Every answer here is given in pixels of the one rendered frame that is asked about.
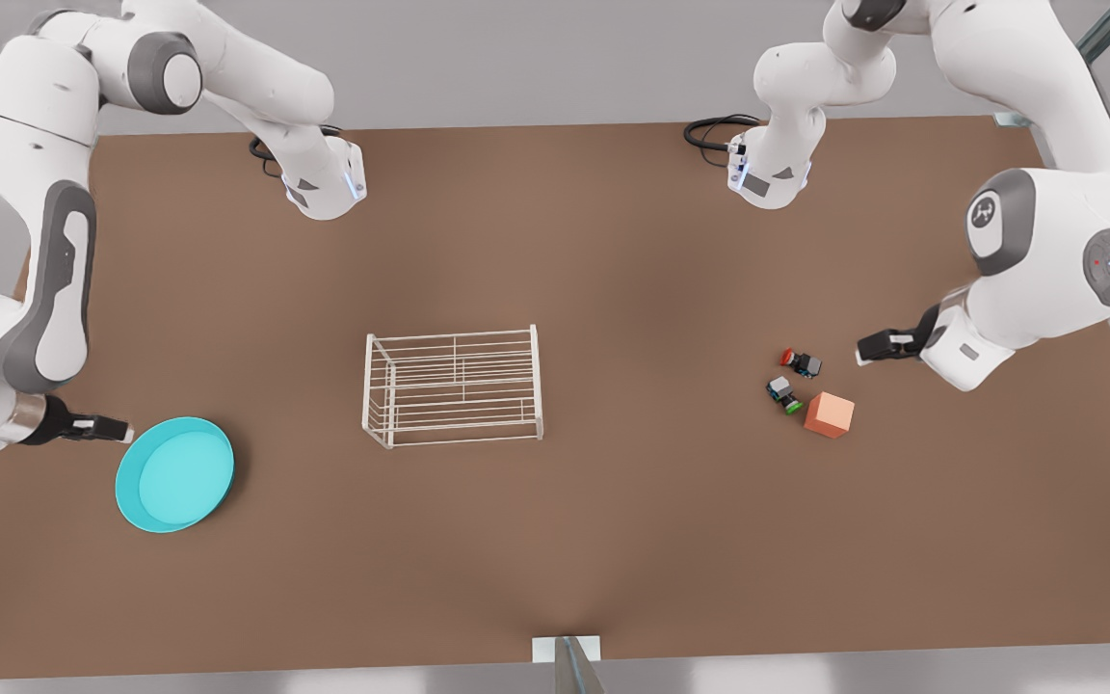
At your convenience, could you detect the turquoise plate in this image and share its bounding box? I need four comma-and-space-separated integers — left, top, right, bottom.
115, 416, 236, 534

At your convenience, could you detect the orange cube block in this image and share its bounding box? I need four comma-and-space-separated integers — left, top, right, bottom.
803, 390, 856, 440

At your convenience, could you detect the green button switch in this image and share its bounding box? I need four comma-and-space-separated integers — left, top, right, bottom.
765, 376, 805, 416

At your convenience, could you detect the black cable loop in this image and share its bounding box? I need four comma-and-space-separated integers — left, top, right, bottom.
683, 114, 764, 155
248, 123, 344, 180

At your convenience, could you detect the white wire shelf rack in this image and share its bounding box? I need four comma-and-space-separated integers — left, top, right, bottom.
360, 324, 545, 450

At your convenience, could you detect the silver frame post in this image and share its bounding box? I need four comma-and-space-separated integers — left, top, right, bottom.
994, 0, 1110, 130
531, 634, 606, 694

